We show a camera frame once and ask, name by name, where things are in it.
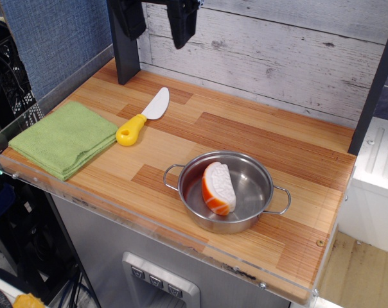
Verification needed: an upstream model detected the dark left post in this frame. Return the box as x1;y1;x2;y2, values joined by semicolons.
107;1;141;85

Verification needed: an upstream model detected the steel cabinet control panel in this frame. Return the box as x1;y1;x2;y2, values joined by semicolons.
122;252;202;307

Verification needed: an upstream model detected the dark post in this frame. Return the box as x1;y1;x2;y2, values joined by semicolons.
348;38;388;155
107;1;141;85

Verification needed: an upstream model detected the blue fabric partition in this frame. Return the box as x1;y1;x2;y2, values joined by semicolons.
0;1;114;100

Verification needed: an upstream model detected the orange white toy food slice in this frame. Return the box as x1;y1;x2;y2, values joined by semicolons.
202;162;236;216

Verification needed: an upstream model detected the white ribbed appliance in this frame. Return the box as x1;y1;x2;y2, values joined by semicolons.
337;117;388;252

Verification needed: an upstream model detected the green folded cloth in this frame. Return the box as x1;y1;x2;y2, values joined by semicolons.
8;101;118;181

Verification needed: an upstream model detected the dark right post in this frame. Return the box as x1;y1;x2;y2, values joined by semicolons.
348;38;388;155

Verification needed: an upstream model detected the small steel pot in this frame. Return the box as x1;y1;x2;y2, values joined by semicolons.
172;151;278;234

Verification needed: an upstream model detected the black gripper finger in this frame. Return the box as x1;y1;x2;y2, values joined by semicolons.
118;0;146;40
167;0;204;49

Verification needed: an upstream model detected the clear acrylic guard rail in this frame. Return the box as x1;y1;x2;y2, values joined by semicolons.
0;61;355;307

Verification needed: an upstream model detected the yellow handled toy knife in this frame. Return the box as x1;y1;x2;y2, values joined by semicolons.
116;87;170;146

